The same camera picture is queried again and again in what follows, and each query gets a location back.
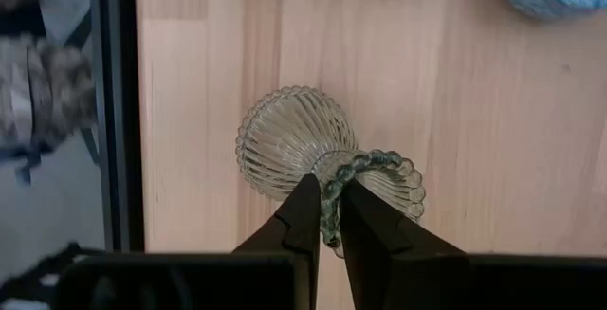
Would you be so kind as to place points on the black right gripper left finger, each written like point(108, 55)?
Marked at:
point(299, 220)

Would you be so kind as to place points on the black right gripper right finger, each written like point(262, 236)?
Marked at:
point(379, 243)

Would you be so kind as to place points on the clear glass candlestick holder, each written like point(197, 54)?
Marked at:
point(289, 134)

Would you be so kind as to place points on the blurry grey-brown object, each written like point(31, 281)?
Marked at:
point(57, 87)

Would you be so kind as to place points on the black aluminium table frame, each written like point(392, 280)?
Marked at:
point(118, 111)

